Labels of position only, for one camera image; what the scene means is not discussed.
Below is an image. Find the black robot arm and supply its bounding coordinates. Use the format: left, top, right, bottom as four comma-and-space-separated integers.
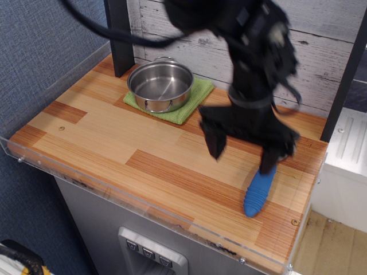
164, 1, 298, 175

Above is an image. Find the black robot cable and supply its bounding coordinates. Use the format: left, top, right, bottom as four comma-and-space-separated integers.
60, 0, 196, 49

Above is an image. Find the silver dispenser button panel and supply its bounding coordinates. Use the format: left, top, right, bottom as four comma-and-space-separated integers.
118, 227, 189, 274

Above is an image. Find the stainless steel pot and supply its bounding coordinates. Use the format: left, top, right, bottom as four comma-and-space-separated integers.
127, 58, 194, 113

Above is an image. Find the dark left frame post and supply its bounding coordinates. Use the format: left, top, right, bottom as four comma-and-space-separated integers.
104, 0, 135, 77

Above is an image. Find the black corrugated hose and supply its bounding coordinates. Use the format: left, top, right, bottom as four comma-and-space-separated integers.
0, 239, 46, 275

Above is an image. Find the green folded cloth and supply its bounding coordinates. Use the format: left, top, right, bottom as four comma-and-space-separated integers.
123, 77, 214, 125

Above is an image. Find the dark right frame post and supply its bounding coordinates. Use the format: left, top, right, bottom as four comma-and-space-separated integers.
319, 0, 367, 143

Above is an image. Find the clear acrylic table guard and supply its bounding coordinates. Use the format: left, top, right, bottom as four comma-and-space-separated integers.
1, 40, 326, 274

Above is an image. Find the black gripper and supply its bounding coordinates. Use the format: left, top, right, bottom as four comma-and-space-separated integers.
198, 104, 300, 174

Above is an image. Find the grey toy fridge cabinet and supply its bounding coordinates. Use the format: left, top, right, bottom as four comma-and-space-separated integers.
56, 178, 260, 274

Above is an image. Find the dark frame post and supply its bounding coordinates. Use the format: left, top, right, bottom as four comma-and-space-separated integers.
104, 0, 135, 77
319, 0, 367, 143

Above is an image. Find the blue handled metal spoon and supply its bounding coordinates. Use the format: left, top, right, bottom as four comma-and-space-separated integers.
243, 155, 287, 218

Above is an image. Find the white side cabinet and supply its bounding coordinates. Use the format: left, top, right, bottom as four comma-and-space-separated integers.
311, 108, 366, 232

